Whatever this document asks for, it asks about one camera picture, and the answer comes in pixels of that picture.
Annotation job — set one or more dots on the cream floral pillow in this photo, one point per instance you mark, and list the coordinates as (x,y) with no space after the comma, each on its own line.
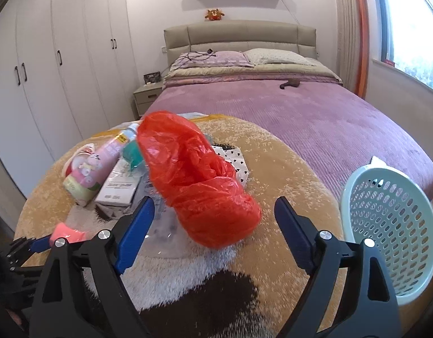
(272,56)

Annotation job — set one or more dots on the dark framed window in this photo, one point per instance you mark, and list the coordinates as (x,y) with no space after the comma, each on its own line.
(413,24)

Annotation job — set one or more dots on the small dark brown object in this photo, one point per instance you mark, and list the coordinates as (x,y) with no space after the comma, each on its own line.
(292,83)

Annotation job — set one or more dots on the teal plastic wrapper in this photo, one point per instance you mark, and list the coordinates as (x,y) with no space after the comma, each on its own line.
(132,153)

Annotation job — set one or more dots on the beige curtain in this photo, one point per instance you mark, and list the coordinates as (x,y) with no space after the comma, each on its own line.
(344,24)

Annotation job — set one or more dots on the dark picture frame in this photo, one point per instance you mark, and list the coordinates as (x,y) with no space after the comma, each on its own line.
(152,77)

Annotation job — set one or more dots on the red card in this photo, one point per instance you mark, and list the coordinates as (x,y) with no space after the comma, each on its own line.
(389,62)

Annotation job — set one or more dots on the red plastic bag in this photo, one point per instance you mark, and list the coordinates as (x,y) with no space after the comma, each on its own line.
(195,183)

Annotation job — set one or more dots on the purple pillow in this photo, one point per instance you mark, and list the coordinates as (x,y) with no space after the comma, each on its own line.
(223,58)

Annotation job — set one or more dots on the pink plastic wrapper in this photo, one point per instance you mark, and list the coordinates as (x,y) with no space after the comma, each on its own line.
(67,235)

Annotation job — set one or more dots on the folded beige pink quilt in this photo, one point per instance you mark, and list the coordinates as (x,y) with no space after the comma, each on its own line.
(237,72)

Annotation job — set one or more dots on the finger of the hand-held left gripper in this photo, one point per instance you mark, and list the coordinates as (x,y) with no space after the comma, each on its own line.
(40,244)

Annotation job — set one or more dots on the white wardrobe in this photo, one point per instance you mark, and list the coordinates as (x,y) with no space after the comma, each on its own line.
(61,60)

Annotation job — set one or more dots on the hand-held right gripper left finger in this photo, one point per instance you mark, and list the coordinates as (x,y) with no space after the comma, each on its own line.
(133,234)

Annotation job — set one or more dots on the light green plastic basket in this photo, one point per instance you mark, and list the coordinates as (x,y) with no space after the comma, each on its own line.
(388,218)

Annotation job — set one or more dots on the tan panda printed blanket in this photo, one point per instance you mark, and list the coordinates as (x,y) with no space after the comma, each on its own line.
(279,172)

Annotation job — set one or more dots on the orange curtain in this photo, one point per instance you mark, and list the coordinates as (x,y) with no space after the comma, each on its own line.
(362,42)

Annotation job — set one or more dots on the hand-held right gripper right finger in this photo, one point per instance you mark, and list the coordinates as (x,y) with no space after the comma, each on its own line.
(295,234)

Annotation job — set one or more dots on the white paper sheet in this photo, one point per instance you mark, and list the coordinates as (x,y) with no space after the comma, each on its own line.
(377,162)

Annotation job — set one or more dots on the white carton box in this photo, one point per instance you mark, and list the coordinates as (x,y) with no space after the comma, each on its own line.
(118,186)

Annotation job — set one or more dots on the purple bedspread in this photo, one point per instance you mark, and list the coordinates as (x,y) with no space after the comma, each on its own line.
(272,105)

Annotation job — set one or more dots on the white cloth with black hearts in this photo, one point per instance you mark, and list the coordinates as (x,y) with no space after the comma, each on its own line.
(237,163)

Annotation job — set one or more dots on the clear plastic bag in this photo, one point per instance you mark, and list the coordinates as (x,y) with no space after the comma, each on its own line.
(163,232)

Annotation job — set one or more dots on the pink cartoon drink bottle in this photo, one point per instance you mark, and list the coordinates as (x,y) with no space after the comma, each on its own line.
(96,162)

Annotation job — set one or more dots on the orange plush toy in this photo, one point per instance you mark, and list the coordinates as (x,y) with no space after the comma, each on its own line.
(214,14)

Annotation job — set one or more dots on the beige padded headboard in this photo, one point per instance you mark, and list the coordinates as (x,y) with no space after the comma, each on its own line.
(237,35)

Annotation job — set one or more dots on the beige nightstand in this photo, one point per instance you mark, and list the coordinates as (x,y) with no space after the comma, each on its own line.
(147,100)

